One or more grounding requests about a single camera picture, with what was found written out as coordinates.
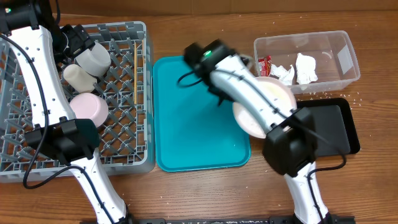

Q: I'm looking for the grey bowl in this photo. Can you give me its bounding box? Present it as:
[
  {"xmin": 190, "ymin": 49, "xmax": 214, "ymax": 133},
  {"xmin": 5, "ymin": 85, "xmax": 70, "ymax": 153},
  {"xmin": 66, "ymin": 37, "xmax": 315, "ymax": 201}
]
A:
[{"xmin": 75, "ymin": 42, "xmax": 111, "ymax": 77}]

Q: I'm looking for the white paper cup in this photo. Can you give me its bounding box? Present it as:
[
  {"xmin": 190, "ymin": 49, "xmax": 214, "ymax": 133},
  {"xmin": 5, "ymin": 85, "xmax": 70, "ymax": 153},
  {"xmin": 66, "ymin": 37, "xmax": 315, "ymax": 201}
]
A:
[{"xmin": 63, "ymin": 64, "xmax": 96, "ymax": 93}]

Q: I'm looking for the red snack wrapper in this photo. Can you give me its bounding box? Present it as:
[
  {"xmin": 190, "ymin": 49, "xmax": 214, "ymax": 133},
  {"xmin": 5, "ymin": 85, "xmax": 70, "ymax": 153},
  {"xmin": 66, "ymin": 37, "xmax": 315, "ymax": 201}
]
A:
[{"xmin": 258, "ymin": 55, "xmax": 272, "ymax": 77}]

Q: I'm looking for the large white plate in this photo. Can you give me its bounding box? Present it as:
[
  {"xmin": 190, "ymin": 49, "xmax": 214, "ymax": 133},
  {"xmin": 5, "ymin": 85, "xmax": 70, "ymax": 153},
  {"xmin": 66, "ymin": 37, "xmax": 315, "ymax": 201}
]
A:
[{"xmin": 233, "ymin": 77, "xmax": 297, "ymax": 139}]

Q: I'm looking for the small white plate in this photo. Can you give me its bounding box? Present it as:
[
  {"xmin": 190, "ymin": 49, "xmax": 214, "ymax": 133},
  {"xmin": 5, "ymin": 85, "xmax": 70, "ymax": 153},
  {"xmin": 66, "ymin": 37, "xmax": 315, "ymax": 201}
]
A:
[{"xmin": 70, "ymin": 93, "xmax": 109, "ymax": 128}]

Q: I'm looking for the wooden chopstick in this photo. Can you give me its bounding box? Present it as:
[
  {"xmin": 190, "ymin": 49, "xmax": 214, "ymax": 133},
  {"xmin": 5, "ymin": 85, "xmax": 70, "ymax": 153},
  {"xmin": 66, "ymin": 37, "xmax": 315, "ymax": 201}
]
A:
[
  {"xmin": 134, "ymin": 41, "xmax": 137, "ymax": 105},
  {"xmin": 141, "ymin": 40, "xmax": 146, "ymax": 70}
]

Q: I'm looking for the white paper napkin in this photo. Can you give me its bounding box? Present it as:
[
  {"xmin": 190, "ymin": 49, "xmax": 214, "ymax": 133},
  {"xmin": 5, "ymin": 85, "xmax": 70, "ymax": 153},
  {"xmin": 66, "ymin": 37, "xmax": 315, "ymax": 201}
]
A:
[{"xmin": 295, "ymin": 53, "xmax": 318, "ymax": 85}]

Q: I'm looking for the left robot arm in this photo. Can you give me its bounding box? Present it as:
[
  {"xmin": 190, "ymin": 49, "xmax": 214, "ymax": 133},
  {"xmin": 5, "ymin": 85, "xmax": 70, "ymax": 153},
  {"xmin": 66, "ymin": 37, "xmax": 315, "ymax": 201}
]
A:
[{"xmin": 1, "ymin": 1, "xmax": 134, "ymax": 223}]

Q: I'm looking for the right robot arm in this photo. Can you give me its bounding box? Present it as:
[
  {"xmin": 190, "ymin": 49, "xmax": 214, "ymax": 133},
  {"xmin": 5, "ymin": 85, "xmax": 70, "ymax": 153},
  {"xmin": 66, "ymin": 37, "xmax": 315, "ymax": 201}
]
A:
[{"xmin": 183, "ymin": 39, "xmax": 330, "ymax": 223}]

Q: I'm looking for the teal plastic serving tray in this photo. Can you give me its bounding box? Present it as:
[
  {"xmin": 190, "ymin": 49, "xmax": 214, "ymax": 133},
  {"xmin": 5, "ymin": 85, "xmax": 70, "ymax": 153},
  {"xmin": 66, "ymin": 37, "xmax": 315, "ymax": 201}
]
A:
[{"xmin": 153, "ymin": 56, "xmax": 251, "ymax": 172}]

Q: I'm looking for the clear plastic container bin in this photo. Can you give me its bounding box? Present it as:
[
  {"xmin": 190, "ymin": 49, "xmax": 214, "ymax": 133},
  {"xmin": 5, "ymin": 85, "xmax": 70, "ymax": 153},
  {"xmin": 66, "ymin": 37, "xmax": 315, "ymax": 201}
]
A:
[{"xmin": 254, "ymin": 30, "xmax": 361, "ymax": 94}]

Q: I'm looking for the grey plastic dish rack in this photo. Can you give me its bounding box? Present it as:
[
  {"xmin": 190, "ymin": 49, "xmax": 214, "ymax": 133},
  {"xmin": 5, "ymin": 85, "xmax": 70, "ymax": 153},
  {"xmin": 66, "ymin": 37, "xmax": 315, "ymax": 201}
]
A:
[{"xmin": 1, "ymin": 21, "xmax": 155, "ymax": 183}]

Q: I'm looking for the black plastic tray bin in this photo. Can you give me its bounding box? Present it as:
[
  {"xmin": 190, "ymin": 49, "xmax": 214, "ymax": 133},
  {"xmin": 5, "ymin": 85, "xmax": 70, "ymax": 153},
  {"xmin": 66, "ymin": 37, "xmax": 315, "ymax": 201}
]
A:
[{"xmin": 297, "ymin": 98, "xmax": 361, "ymax": 154}]

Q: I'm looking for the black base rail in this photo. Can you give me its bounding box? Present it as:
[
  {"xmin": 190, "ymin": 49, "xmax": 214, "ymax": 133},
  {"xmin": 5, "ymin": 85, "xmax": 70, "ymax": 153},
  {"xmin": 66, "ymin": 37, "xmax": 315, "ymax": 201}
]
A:
[{"xmin": 80, "ymin": 215, "xmax": 356, "ymax": 224}]

